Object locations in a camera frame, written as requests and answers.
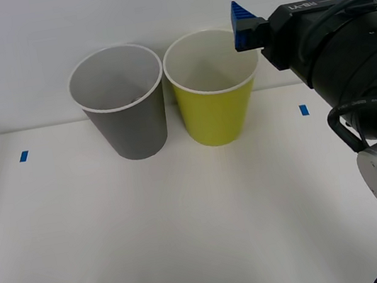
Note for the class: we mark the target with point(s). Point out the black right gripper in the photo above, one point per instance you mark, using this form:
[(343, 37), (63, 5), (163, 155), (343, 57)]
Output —
[(286, 32)]

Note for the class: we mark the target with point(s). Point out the silver and black right arm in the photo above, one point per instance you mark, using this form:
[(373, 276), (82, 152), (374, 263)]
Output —
[(351, 61)]

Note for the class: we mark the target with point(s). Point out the yellow-green plastic waste bin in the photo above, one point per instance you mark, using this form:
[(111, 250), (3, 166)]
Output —
[(215, 115)]

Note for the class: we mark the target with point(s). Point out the grey plastic waste bin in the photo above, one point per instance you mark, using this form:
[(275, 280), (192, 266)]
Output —
[(136, 131)]

